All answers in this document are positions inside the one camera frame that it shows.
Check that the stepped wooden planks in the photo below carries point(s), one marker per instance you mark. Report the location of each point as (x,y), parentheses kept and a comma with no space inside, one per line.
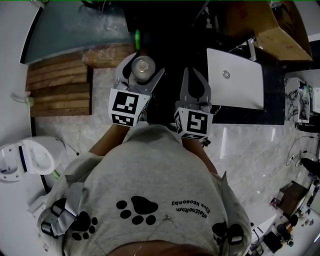
(60,87)

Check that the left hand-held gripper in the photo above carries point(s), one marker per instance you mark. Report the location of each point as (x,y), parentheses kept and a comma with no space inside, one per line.
(125,105)

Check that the white rectangular sink basin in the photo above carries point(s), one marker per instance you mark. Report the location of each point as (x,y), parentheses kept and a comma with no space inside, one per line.
(235,82)

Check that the chrome faucet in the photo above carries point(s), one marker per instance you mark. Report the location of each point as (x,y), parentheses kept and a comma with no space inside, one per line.
(251,50)

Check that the small green floor item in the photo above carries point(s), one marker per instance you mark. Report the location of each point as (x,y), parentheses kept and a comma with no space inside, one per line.
(55,175)

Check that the large brown cardboard box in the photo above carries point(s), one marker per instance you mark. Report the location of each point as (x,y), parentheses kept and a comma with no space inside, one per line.
(277,32)

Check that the black marble table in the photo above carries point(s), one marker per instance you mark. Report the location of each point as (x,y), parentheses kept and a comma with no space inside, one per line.
(172,55)

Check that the person's right forearm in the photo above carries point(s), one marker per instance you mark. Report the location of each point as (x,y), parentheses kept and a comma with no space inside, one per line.
(197,152)

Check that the grey paw-print sweatshirt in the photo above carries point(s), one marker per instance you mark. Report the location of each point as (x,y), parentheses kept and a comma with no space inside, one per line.
(155,175)

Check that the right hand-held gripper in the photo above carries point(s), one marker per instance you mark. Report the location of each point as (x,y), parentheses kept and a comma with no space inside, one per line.
(197,122)

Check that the person's left forearm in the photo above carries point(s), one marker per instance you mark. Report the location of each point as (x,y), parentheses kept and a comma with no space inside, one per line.
(107,141)

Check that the green plastic bottle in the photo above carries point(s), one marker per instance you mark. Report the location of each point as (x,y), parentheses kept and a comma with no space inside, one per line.
(137,40)

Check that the wooden beam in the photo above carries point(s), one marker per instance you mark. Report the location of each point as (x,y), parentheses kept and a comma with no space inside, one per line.
(107,56)

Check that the clear bottle with cap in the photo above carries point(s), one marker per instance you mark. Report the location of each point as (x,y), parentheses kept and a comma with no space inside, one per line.
(143,66)

